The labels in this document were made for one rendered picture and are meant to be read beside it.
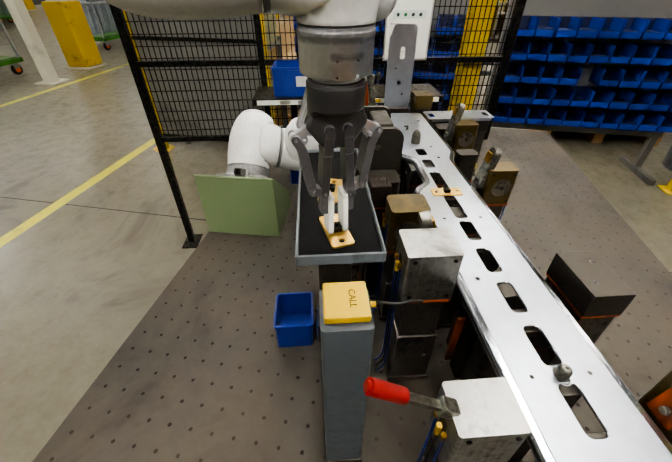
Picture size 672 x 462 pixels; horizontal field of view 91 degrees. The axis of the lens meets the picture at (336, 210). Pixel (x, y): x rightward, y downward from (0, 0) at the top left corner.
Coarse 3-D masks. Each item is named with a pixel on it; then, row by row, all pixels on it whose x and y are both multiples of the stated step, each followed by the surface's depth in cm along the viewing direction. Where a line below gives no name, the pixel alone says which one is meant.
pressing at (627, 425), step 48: (432, 144) 121; (480, 240) 78; (480, 288) 66; (528, 288) 66; (480, 336) 58; (576, 336) 57; (528, 384) 51; (576, 384) 51; (624, 384) 51; (576, 432) 45; (624, 432) 45
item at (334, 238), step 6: (336, 216) 58; (336, 222) 55; (324, 228) 55; (336, 228) 54; (330, 234) 54; (336, 234) 54; (342, 234) 54; (348, 234) 54; (330, 240) 53; (336, 240) 53; (348, 240) 53; (336, 246) 52; (342, 246) 52
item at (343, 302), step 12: (324, 288) 45; (336, 288) 45; (348, 288) 45; (360, 288) 45; (324, 300) 44; (336, 300) 44; (348, 300) 44; (360, 300) 44; (324, 312) 42; (336, 312) 42; (348, 312) 42; (360, 312) 42
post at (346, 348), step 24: (336, 336) 43; (360, 336) 43; (336, 360) 46; (360, 360) 46; (336, 384) 50; (360, 384) 50; (336, 408) 54; (360, 408) 55; (336, 432) 59; (360, 432) 60; (336, 456) 66; (360, 456) 68
